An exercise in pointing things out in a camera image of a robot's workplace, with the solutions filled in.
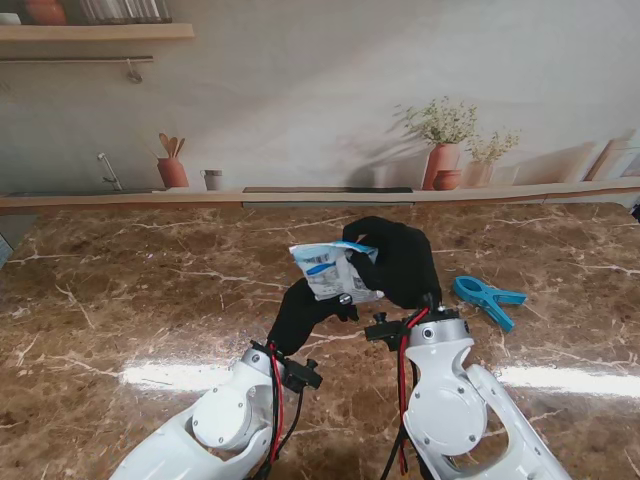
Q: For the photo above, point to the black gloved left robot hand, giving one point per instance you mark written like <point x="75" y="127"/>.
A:
<point x="300" y="315"/>

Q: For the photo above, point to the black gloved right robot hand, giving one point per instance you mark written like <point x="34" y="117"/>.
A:
<point x="405" y="260"/>

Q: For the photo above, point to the white blue salt bag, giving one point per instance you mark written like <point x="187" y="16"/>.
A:
<point x="327" y="272"/>

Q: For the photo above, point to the blue plastic bag clip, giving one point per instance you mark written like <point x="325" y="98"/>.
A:
<point x="487" y="297"/>

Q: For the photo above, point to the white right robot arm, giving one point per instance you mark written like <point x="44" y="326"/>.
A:
<point x="450" y="400"/>

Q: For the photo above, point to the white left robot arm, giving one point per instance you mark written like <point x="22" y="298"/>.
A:
<point x="220" y="425"/>

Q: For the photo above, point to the small round terracotta pot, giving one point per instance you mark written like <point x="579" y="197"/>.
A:
<point x="447" y="181"/>

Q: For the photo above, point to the pale vase with flowers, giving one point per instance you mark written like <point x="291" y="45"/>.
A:
<point x="482" y="172"/>

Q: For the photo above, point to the long wooden counter ledge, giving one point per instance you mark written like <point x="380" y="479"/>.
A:
<point x="150" y="200"/>

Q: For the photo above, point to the leaning wooden cutting boards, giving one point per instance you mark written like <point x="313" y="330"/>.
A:
<point x="610" y="160"/>

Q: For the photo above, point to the glass jars on shelf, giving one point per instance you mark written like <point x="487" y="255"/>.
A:
<point x="125" y="10"/>

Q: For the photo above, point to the round terracotta jar on shelf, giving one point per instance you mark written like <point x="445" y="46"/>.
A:
<point x="45" y="11"/>

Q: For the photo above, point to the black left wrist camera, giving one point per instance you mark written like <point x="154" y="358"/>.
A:
<point x="302" y="376"/>

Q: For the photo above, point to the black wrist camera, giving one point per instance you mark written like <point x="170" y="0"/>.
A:
<point x="384" y="331"/>
<point x="302" y="376"/>

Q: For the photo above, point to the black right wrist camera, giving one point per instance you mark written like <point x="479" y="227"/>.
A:
<point x="384" y="331"/>

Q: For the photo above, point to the wooden wall shelf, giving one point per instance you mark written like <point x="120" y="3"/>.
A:
<point x="100" y="32"/>

